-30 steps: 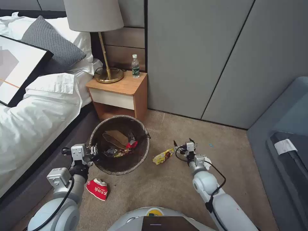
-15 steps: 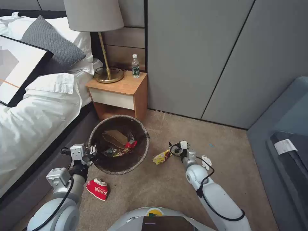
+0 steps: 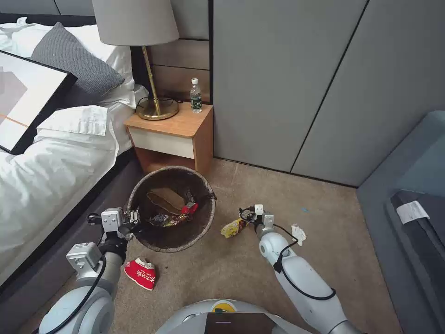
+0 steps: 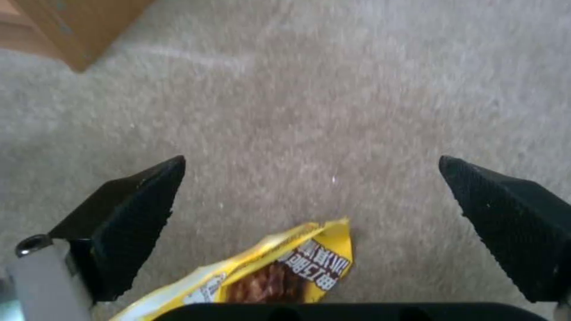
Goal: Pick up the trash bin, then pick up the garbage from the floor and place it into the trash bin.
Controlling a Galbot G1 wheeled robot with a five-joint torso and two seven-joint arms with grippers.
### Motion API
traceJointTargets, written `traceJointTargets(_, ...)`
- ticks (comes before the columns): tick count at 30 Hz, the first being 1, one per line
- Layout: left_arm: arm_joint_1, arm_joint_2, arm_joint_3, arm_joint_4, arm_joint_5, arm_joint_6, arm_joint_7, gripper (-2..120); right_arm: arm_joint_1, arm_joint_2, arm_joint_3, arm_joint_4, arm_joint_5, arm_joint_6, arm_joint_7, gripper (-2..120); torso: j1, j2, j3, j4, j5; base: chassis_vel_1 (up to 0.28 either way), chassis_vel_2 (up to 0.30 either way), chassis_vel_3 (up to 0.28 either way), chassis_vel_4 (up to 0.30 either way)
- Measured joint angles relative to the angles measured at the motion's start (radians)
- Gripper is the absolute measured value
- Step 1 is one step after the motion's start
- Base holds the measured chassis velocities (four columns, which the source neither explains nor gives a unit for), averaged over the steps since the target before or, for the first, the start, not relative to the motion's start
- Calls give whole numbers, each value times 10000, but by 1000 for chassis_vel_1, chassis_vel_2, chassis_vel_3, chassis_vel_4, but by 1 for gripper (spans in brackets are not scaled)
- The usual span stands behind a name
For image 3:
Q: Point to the crushed red paper cup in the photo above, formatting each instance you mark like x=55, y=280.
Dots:
x=140, y=275

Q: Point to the grey upholstered bench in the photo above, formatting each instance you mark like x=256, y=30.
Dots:
x=389, y=264

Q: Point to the round brown trash bin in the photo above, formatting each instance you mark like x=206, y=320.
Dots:
x=194, y=229

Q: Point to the small red wrapper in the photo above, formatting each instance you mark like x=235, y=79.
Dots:
x=189, y=208

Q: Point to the dark crumpled snack wrapper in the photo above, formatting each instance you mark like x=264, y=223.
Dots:
x=167, y=220

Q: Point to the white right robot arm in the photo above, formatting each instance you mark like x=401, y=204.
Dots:
x=306, y=278

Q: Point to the white robot front shell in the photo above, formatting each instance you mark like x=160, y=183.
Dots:
x=194, y=316

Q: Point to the brown wooden headboard panel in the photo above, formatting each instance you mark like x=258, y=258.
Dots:
x=180, y=62

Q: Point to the wooden nightstand with white drawer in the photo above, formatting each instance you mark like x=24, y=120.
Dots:
x=170, y=139

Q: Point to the clear water bottle green label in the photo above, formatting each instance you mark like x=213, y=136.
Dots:
x=196, y=101

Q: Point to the small white pillow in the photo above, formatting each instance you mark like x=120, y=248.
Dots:
x=76, y=120

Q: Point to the black case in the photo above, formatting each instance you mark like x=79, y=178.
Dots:
x=431, y=229

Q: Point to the yellow snack wrapper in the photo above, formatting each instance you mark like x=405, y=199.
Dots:
x=232, y=228

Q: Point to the white duvet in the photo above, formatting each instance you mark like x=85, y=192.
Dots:
x=52, y=181

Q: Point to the black framed picture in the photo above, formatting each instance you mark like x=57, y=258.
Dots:
x=31, y=94

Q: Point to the grey wardrobe door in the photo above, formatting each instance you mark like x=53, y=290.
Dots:
x=271, y=87
x=375, y=87

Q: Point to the crumpled white paper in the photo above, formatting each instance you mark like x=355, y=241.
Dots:
x=299, y=233

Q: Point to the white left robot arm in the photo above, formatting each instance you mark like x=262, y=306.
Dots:
x=94, y=306

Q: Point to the grey knitted pillow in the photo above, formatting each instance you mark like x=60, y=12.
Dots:
x=76, y=59

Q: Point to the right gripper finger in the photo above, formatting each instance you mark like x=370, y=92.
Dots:
x=243, y=211
x=249, y=222

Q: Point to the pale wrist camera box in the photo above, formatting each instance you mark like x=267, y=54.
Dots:
x=112, y=218
x=259, y=209

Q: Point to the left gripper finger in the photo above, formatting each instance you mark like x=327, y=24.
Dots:
x=131, y=231
x=133, y=215

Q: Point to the dark grey bed frame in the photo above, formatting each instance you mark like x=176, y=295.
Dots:
x=45, y=261

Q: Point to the large white pillow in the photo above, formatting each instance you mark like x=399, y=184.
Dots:
x=21, y=38

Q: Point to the white paper label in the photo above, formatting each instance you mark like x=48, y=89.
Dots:
x=413, y=212

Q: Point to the brass lamp with grey shade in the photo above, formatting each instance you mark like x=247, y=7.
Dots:
x=137, y=21

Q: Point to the brown cardboard piece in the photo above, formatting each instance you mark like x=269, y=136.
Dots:
x=167, y=200

